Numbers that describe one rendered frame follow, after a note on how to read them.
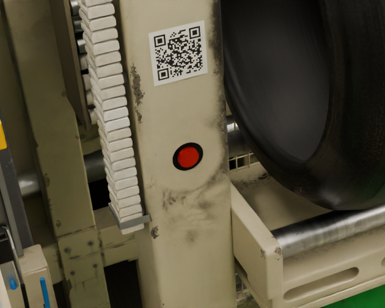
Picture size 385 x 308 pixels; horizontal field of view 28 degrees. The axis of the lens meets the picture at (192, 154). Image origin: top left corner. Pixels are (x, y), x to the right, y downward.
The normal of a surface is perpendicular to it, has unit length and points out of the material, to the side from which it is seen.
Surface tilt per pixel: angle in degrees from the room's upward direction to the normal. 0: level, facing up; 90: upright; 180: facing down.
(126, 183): 90
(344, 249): 0
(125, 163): 90
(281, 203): 0
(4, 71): 90
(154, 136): 90
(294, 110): 28
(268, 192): 0
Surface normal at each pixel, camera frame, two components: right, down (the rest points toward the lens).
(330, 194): -0.38, 0.86
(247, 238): -0.92, 0.26
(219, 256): 0.37, 0.50
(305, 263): -0.07, -0.83
